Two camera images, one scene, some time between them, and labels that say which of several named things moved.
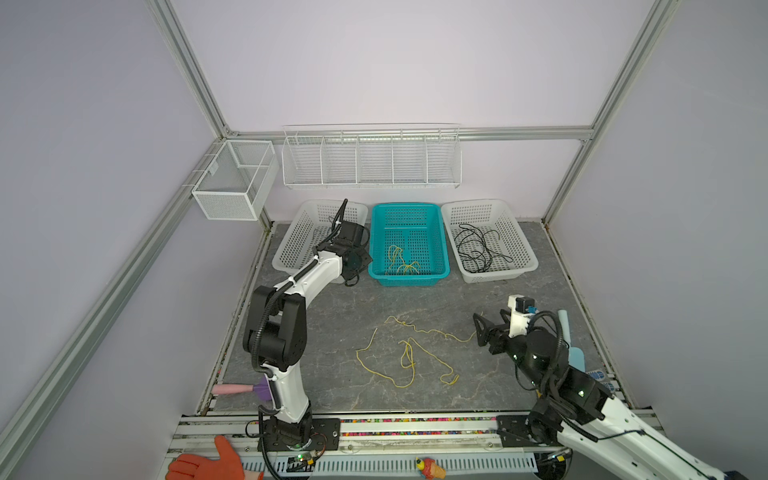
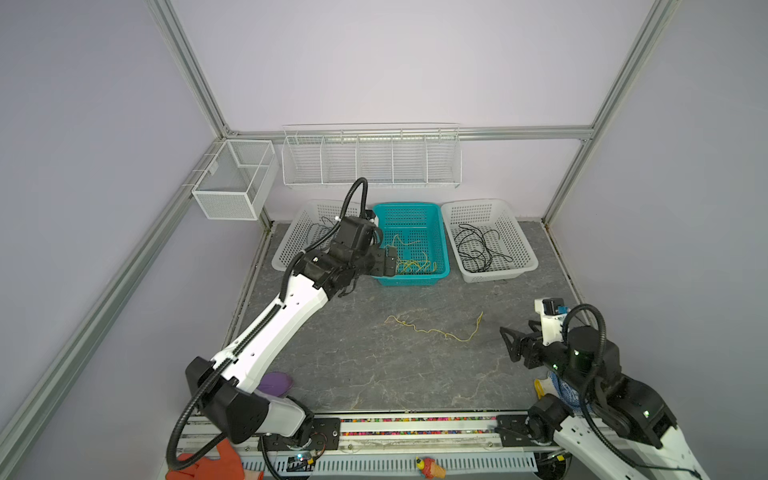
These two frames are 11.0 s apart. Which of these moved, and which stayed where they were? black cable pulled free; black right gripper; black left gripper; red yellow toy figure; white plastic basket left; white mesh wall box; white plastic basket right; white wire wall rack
Moved: black right gripper; black left gripper
Stayed: red yellow toy figure; white wire wall rack; white plastic basket left; white plastic basket right; white mesh wall box; black cable pulled free
